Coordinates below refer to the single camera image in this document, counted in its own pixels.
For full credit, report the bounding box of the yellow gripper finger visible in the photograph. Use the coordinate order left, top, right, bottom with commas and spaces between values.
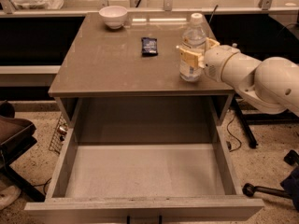
177, 46, 204, 68
206, 37, 220, 49

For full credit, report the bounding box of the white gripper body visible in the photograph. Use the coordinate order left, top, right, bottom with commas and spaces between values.
204, 45, 240, 82

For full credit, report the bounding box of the clear plastic water bottle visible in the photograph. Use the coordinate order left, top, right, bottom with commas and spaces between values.
179, 13, 206, 82

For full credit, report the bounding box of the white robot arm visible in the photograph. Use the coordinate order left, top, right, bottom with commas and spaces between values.
178, 38, 299, 116

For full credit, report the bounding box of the grey cabinet with glossy top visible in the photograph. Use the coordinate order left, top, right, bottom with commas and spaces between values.
49, 11, 235, 124

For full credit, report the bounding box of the open grey top drawer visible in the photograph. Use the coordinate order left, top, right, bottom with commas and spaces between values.
23, 121, 265, 224

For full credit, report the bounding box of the dark blue snack packet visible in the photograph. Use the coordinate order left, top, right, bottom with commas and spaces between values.
141, 37, 158, 56

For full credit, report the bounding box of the black metal stand leg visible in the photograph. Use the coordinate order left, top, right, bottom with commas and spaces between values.
232, 98, 258, 149

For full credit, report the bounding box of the white ceramic bowl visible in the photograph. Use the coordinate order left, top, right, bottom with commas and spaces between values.
99, 6, 128, 29

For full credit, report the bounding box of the black office chair base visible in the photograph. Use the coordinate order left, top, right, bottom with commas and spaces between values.
242, 148, 299, 212

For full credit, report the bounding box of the dark chair at left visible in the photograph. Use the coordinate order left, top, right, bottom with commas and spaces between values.
0, 101, 45, 202

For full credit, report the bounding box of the white cloth on floor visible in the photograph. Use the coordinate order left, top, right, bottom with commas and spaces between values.
0, 186, 21, 210

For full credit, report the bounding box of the black floor cable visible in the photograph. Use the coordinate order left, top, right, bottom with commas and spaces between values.
226, 110, 243, 152

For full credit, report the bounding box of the wire mesh basket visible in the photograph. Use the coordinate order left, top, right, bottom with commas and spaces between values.
49, 116, 68, 155

